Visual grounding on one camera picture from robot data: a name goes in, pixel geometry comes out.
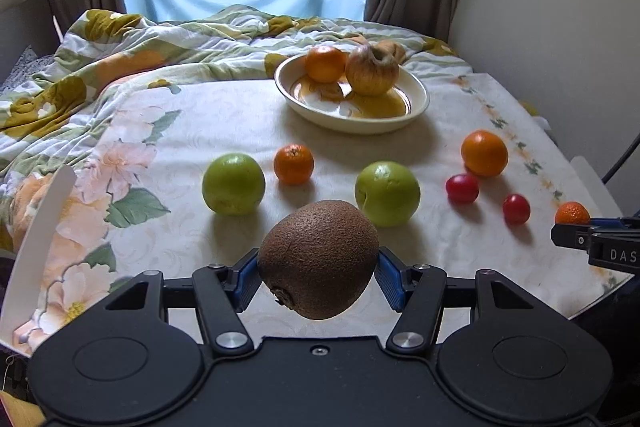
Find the white plastic panel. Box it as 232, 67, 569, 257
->
569, 156, 625, 219

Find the yellow-red apple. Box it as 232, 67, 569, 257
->
346, 44, 401, 96

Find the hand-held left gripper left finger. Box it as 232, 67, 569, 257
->
102, 251, 261, 356

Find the grey speckled bedsheet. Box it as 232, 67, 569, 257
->
0, 46, 56, 90

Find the small mandarin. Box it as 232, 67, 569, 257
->
555, 202, 591, 226
273, 144, 315, 186

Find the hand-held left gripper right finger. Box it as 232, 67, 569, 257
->
376, 246, 568, 356

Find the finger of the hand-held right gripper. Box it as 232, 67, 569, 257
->
590, 217, 640, 233
550, 224, 640, 269

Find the cream ceramic bowl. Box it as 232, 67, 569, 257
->
274, 52, 431, 135

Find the large orange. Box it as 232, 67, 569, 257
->
460, 130, 509, 178
305, 46, 348, 84

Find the striped floral blanket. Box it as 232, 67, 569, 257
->
0, 4, 473, 188

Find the brown kiwi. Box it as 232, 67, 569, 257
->
257, 200, 380, 321

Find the red cherry tomato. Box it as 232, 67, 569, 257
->
502, 193, 531, 225
445, 174, 480, 204

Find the floral tablecloth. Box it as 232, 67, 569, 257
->
0, 72, 631, 353

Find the green apple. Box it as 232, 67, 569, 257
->
354, 161, 421, 228
202, 153, 266, 215

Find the beige headboard panel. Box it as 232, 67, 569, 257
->
0, 0, 62, 75

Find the black cable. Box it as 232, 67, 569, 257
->
601, 139, 640, 186

